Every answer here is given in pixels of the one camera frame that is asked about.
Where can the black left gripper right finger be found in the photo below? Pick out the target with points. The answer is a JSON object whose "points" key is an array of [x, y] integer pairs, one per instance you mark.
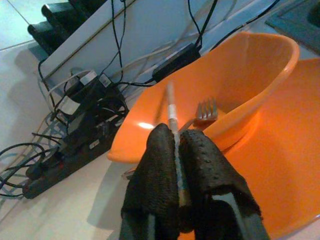
{"points": [[207, 170]]}

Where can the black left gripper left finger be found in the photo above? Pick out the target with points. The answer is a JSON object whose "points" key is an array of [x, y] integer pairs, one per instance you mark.
{"points": [[155, 175]]}

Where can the silver metal chopstick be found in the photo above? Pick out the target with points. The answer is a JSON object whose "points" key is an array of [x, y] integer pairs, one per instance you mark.
{"points": [[172, 112]]}

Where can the silver metal fork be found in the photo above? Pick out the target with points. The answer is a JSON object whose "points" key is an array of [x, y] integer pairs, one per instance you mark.
{"points": [[206, 112]]}

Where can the orange plastic plate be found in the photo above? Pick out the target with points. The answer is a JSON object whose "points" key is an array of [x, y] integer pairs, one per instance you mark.
{"points": [[287, 150]]}

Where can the black power strip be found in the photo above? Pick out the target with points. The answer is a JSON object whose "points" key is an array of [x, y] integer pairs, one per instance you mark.
{"points": [[62, 162]]}

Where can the black labelled power adapter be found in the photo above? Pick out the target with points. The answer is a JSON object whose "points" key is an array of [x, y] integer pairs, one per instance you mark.
{"points": [[92, 92]]}

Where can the small black power brick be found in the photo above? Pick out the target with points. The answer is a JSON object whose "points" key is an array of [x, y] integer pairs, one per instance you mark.
{"points": [[177, 61]]}

